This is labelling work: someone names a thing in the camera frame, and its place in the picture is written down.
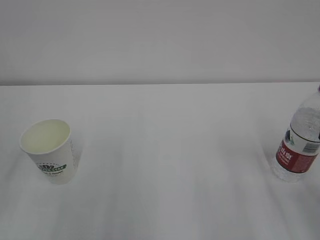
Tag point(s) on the white paper cup green logo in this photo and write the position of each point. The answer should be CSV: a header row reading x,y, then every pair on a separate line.
x,y
49,145

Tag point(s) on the clear water bottle red label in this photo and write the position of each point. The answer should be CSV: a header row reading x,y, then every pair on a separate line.
x,y
300,145

